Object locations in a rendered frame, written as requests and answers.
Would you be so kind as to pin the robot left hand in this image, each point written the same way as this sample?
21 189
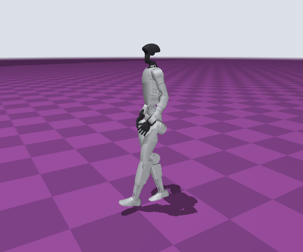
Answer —
145 126

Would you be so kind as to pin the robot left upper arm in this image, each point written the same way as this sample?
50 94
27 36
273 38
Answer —
158 77

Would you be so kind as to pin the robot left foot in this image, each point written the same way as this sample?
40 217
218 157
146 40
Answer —
130 202

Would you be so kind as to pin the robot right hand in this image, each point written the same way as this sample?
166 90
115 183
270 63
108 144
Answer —
140 117

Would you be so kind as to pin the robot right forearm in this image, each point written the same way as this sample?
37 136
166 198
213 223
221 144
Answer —
145 108

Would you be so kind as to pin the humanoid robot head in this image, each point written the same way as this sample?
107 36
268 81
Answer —
150 49

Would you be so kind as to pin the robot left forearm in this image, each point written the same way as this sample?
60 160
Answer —
159 109

